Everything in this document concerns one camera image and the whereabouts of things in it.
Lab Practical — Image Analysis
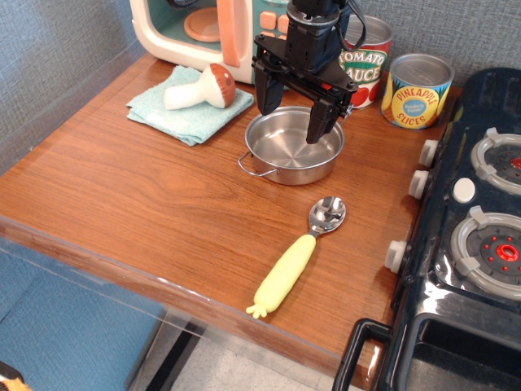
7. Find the tomato sauce can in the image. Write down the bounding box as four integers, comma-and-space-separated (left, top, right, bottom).
339, 15, 393, 108

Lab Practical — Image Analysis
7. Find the plush toy mushroom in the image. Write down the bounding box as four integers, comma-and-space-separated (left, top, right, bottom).
164, 64, 236, 110

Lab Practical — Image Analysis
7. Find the clear acrylic table guard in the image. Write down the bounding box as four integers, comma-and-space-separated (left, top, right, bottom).
1, 55, 346, 375

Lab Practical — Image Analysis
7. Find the spoon with yellow handle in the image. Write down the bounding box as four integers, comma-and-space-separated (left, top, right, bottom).
246, 195, 347, 319

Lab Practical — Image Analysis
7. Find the toy microwave teal and cream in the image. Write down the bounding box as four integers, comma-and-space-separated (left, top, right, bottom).
130, 1, 288, 84

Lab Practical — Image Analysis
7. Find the black metal table leg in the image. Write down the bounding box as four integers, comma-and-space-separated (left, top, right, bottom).
146, 322, 200, 391

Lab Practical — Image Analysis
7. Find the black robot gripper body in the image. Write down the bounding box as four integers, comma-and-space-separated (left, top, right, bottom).
251, 0, 360, 106

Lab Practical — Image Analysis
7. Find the pineapple slices can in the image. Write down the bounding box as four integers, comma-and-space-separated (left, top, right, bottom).
381, 53, 454, 130

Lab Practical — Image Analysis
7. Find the black toy stove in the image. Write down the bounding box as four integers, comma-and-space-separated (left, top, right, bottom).
333, 68, 520, 390

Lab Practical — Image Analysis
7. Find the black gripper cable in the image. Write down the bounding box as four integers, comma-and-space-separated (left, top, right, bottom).
333, 0, 367, 52

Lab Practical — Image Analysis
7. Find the light teal folded cloth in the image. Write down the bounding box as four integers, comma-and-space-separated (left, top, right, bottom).
127, 65, 254, 146

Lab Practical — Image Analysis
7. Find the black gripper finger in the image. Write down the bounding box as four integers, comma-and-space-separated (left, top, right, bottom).
255, 64, 284, 116
306, 95, 347, 144

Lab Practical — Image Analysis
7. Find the small steel pan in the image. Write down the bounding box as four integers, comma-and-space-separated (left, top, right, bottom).
238, 106, 345, 186

